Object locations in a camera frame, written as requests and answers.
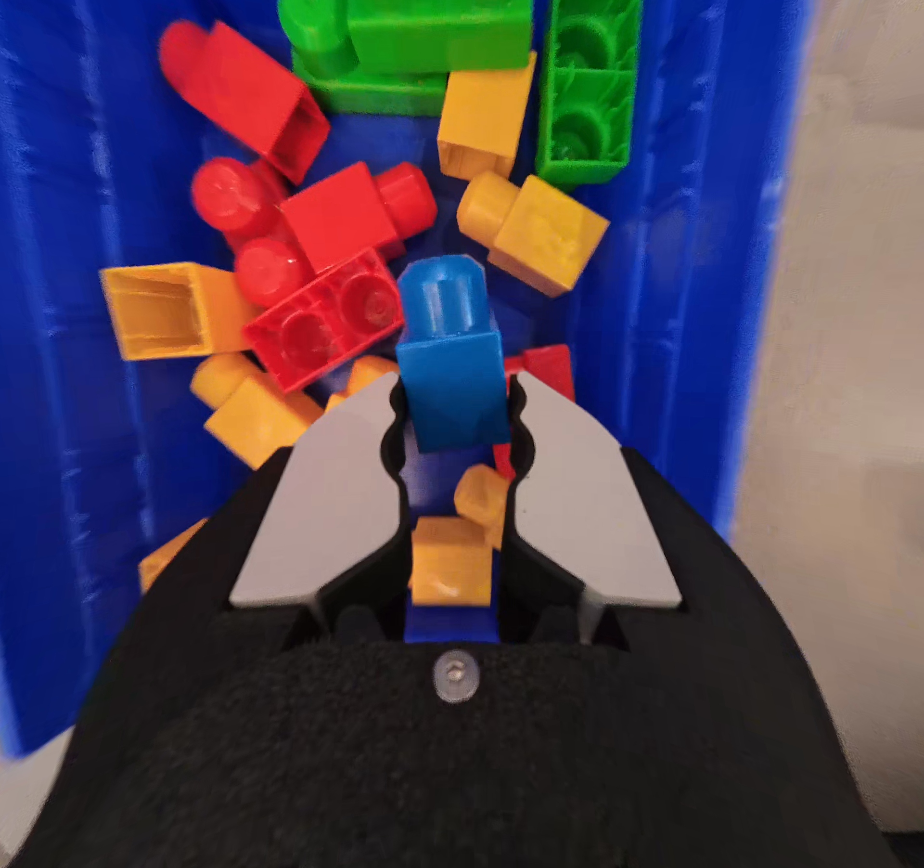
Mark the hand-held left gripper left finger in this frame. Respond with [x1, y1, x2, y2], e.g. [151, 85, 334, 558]
[230, 373, 412, 634]

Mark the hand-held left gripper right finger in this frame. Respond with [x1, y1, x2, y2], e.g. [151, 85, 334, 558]
[501, 371, 684, 644]

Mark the blue toy block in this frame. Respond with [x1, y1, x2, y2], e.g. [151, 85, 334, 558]
[395, 254, 513, 453]

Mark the pile of colourful toy blocks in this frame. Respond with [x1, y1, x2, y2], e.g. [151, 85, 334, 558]
[100, 0, 647, 612]

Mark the blue plastic bin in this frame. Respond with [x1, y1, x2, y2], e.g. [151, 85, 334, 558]
[0, 0, 824, 761]

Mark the grey desk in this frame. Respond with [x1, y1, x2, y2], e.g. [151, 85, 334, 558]
[0, 0, 924, 862]

